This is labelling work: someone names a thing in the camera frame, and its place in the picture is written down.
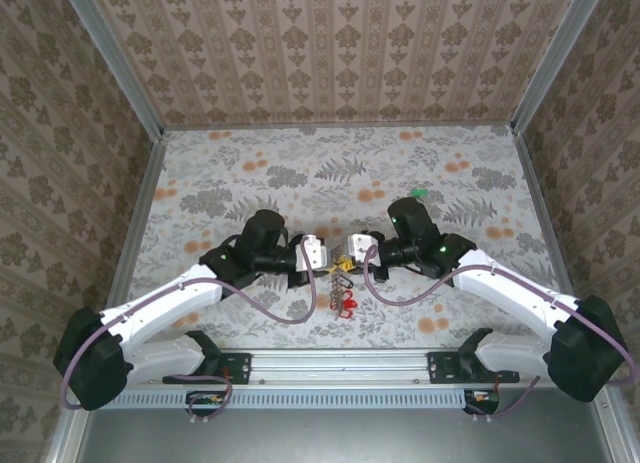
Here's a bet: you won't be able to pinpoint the large metal keyring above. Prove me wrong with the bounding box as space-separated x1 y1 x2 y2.
327 262 357 320

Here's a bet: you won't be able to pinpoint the black connector box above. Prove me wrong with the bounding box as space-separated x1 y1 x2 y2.
185 390 232 417
463 388 501 415

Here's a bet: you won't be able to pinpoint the grey metal sheet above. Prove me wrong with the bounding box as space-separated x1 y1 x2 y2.
47 375 629 463

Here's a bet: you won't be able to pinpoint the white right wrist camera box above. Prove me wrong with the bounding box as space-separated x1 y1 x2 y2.
343 232 384 270

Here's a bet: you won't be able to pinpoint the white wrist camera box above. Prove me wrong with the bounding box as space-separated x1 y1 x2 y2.
343 232 384 270
294 235 329 273

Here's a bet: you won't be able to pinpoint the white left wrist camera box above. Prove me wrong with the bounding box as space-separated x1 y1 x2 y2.
294 235 329 273

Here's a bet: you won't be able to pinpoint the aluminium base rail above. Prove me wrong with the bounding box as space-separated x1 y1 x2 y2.
119 346 551 385

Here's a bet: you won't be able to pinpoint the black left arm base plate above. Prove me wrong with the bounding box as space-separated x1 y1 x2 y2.
163 351 251 385

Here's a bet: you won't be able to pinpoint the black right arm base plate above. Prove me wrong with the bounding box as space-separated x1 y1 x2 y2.
427 351 521 385

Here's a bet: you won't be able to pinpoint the aluminium table side rail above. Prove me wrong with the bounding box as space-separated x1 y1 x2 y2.
94 132 169 314
512 127 581 299

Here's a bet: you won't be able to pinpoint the grey slotted cable duct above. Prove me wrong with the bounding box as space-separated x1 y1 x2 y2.
112 388 501 410

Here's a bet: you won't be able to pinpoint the aluminium frame post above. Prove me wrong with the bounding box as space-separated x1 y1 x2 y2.
58 0 165 138
510 0 610 135

